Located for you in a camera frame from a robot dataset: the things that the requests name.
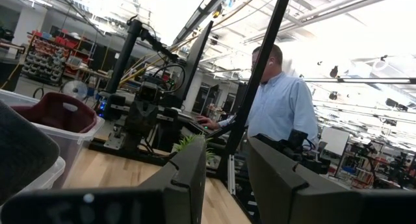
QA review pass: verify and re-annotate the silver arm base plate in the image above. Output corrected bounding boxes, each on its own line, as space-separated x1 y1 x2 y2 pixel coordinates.
103 131 127 151

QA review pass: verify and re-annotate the white round fan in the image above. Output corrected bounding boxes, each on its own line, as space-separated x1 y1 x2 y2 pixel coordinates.
59 79 89 102

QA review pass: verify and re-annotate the silver aluminium extrusion bar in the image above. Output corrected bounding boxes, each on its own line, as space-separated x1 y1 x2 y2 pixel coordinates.
226 154 237 196

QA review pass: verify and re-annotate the shelf with storage bins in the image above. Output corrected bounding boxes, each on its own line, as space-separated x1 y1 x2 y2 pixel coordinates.
20 30 96 87

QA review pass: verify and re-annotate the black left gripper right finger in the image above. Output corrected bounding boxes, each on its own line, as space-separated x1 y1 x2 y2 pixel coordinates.
246 136 362 224

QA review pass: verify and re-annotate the black frame post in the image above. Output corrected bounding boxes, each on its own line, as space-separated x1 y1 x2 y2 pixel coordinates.
215 0 294 180

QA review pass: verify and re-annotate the black table frame rail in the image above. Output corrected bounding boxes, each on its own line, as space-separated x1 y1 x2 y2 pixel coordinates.
87 138 178 167

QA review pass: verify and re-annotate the green plant in white pot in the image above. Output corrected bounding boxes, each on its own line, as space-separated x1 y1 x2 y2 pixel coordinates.
171 134 217 164

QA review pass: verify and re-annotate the black camera rig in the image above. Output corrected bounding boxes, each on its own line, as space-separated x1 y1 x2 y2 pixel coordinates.
254 129 332 175

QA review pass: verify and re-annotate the person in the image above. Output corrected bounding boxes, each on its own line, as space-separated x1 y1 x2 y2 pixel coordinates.
196 44 319 147

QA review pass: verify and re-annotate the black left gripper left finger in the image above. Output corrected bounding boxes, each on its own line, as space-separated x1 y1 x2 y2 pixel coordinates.
138 138 207 224

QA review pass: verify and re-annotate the black hat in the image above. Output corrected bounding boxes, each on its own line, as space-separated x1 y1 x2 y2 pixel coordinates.
0 100 61 206

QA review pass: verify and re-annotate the white board panel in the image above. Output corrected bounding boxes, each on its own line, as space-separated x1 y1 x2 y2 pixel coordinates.
319 126 351 157

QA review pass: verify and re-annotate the maroon hat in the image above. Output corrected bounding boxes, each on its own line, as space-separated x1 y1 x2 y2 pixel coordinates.
11 92 98 134

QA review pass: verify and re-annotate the clear plastic bin holding hat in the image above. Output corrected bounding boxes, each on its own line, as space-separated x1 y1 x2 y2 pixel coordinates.
0 88 106 190

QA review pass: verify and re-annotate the dark background desk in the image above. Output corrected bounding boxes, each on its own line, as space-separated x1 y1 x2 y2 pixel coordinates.
155 106 235 143

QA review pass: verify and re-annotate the empty clear plastic bin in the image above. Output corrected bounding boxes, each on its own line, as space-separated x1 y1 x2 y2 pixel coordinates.
0 156 66 215

